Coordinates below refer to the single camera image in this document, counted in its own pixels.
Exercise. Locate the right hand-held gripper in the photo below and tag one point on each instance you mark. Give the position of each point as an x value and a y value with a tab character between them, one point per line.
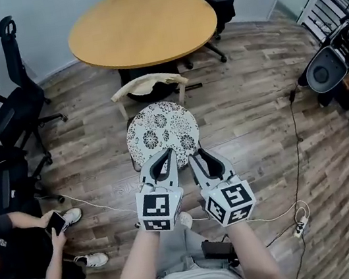
232	202

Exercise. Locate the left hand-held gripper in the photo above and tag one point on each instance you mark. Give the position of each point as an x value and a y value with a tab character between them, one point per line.
158	208

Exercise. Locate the light wooden chair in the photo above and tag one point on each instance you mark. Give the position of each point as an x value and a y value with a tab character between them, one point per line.
182	95

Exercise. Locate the person's left forearm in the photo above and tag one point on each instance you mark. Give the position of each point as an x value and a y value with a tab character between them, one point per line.
135	276

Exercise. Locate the person's right forearm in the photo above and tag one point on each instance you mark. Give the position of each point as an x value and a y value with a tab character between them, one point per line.
252	255

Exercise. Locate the person's white shoe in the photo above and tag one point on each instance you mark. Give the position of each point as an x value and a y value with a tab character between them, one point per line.
186	220

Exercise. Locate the black waist box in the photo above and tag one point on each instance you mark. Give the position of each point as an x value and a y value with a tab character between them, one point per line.
217	248

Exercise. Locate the person's grey trousers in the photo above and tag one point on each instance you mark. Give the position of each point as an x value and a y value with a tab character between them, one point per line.
177	252

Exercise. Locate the white power strip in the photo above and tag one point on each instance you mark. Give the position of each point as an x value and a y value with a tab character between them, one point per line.
300	227

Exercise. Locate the round wooden table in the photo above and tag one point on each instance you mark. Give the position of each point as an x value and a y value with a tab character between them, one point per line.
141	27

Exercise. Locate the black metal railing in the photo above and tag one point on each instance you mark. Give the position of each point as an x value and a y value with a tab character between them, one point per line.
331	7

